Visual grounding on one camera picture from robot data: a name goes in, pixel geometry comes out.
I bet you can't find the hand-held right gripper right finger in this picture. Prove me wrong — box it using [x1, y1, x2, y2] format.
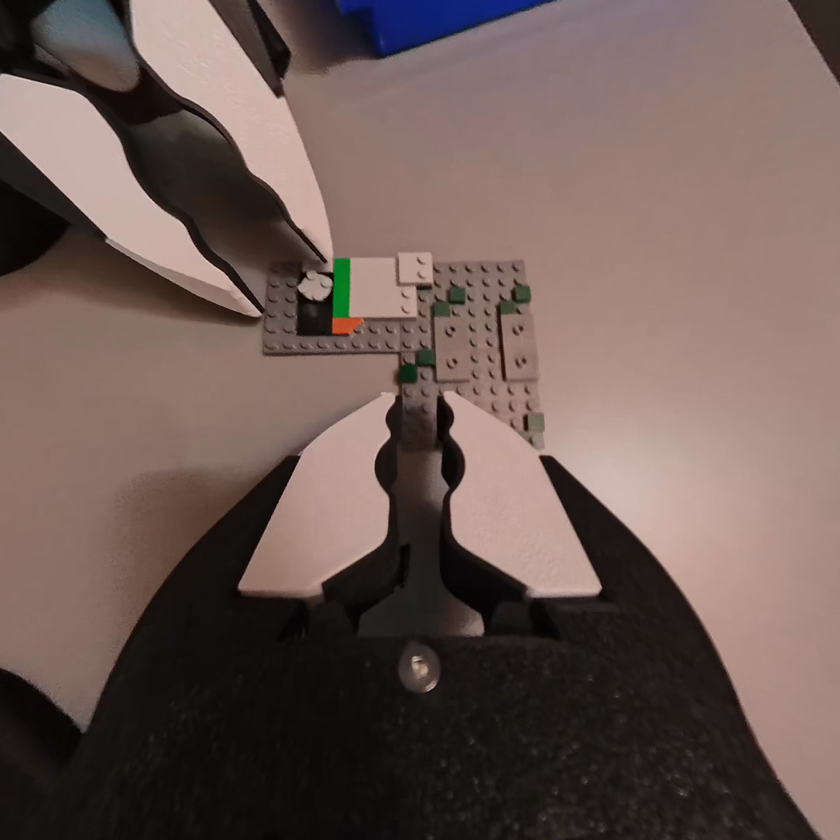
[437, 391, 602, 626]

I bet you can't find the blue plastic storage bin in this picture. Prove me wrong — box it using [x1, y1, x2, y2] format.
[333, 0, 553, 59]

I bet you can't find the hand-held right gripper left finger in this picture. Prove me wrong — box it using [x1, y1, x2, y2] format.
[236, 392, 406, 632]

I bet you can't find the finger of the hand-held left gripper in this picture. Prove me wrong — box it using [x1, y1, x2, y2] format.
[130, 0, 336, 265]
[0, 74, 265, 320]

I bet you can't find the grey lego baseplate build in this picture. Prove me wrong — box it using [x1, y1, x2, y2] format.
[262, 251, 549, 455]

